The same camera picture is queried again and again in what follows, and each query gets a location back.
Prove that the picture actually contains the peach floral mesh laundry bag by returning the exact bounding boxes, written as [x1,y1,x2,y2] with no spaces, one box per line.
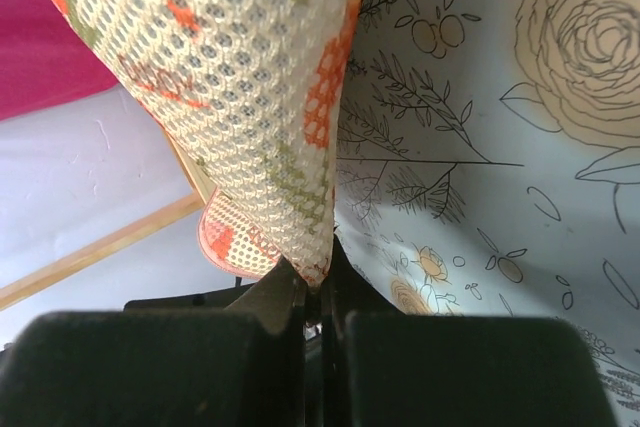
[51,0,361,286]

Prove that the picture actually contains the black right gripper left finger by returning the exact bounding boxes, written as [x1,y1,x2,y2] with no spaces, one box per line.
[1,263,306,426]

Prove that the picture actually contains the wooden clothes rack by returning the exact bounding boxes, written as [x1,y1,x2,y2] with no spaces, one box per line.
[1,138,205,310]

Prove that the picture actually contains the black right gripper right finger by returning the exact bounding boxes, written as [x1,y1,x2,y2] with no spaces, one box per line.
[321,244,616,427]

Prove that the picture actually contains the floral patterned table mat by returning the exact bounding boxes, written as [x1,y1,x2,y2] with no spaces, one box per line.
[336,0,639,426]

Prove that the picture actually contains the magenta red towel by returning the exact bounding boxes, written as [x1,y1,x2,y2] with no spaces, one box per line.
[1,0,117,120]

